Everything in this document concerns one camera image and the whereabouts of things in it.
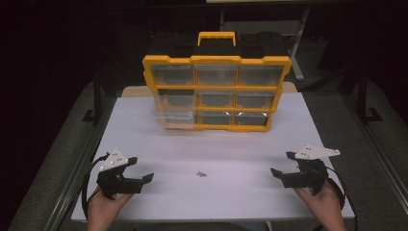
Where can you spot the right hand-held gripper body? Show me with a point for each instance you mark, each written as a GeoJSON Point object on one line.
{"type": "Point", "coordinates": [309, 173]}

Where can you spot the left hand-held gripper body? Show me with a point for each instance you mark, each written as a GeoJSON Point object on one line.
{"type": "Point", "coordinates": [113, 179]}

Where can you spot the small metal screw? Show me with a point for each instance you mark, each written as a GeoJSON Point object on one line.
{"type": "Point", "coordinates": [201, 174]}

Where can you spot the clear plastic drawer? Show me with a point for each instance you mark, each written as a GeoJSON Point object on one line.
{"type": "Point", "coordinates": [174, 116]}

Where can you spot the yellow and black organizer box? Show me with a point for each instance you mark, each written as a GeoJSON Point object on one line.
{"type": "Point", "coordinates": [215, 60]}

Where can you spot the person's left hand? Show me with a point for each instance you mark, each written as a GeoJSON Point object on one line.
{"type": "Point", "coordinates": [107, 207]}

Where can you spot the person's right hand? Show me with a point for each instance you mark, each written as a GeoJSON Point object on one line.
{"type": "Point", "coordinates": [320, 202]}

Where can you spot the black metal stand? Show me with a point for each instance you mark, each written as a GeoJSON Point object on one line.
{"type": "Point", "coordinates": [97, 99]}
{"type": "Point", "coordinates": [363, 96]}

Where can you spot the metal frame rail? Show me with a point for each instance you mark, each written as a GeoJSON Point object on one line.
{"type": "Point", "coordinates": [80, 170]}
{"type": "Point", "coordinates": [378, 150]}

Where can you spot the white frame table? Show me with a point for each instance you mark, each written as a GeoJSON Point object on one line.
{"type": "Point", "coordinates": [300, 41]}

